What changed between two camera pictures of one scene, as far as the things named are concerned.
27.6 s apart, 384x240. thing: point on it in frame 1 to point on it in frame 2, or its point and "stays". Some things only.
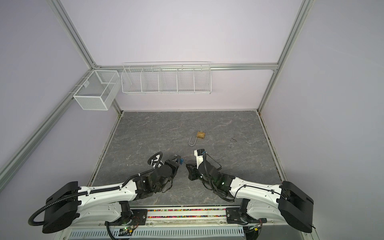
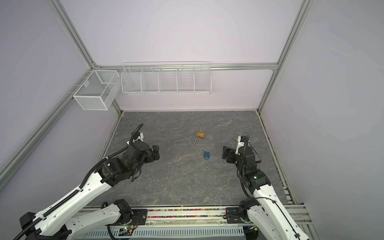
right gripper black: [193, 173] to [227, 154]
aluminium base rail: [187, 218] stays
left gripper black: [174, 165] to [150, 157]
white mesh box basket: [99, 91] stays
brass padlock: [200, 135] stays
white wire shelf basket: [166, 78] stays
